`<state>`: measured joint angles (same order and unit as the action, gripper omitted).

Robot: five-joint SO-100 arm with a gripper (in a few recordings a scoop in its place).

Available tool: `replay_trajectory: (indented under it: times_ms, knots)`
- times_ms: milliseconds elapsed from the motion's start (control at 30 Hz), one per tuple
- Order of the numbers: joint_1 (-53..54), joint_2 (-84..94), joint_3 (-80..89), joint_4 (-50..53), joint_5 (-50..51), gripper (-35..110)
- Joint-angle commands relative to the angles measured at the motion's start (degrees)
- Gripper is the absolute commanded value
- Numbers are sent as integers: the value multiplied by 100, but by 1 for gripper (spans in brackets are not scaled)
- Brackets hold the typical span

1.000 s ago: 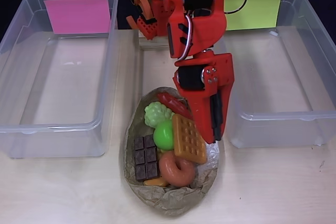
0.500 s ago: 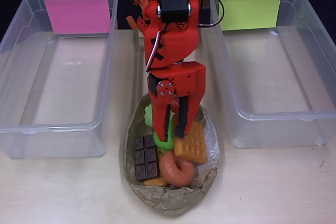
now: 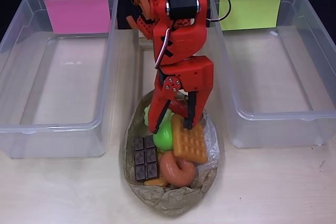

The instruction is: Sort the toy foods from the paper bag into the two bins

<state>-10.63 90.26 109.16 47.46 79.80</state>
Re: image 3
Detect clear plastic bin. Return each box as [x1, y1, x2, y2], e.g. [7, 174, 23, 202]
[208, 0, 336, 148]
[0, 0, 119, 159]

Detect pink paper label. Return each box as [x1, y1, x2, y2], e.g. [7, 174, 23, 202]
[43, 0, 111, 35]

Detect crumpled brown paper bag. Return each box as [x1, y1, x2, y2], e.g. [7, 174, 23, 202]
[122, 87, 224, 218]

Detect green toy apple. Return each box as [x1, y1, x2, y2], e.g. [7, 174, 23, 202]
[152, 119, 174, 151]

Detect yellow paper label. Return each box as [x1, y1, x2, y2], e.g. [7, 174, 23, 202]
[218, 0, 284, 31]

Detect wooden base block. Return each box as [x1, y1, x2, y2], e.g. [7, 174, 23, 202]
[138, 28, 158, 51]

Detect orange toy croissant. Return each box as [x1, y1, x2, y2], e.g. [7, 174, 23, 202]
[143, 147, 170, 187]

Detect brown toy chocolate bar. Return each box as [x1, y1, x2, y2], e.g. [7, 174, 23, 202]
[133, 135, 160, 182]

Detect orange plastic clamp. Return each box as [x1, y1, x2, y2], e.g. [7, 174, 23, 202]
[125, 0, 158, 29]

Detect pale green toy grapes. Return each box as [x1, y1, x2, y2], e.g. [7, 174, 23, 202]
[143, 104, 173, 127]

